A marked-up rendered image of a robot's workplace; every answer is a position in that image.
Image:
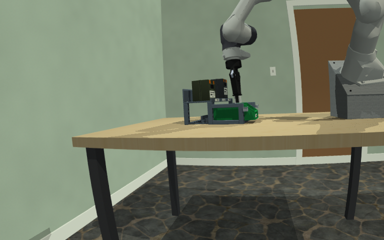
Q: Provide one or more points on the black tool case with orange latches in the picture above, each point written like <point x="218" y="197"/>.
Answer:
<point x="221" y="88"/>

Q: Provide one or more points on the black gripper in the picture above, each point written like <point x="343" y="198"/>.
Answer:
<point x="233" y="65"/>

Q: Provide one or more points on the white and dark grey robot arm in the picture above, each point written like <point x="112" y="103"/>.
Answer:
<point x="360" y="66"/>

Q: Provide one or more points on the olive green case with orange latches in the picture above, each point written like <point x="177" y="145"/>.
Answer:
<point x="203" y="90"/>

